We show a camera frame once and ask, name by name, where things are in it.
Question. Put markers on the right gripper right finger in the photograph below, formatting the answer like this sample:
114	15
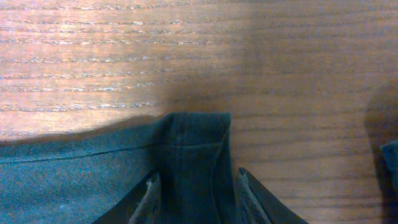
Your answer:
257	205

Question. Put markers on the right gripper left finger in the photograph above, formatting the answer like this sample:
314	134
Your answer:
139	206

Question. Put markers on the dark teal t-shirt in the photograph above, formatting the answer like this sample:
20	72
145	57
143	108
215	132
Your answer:
77	181

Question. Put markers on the navy blue folded garment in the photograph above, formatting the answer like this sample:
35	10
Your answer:
390	155

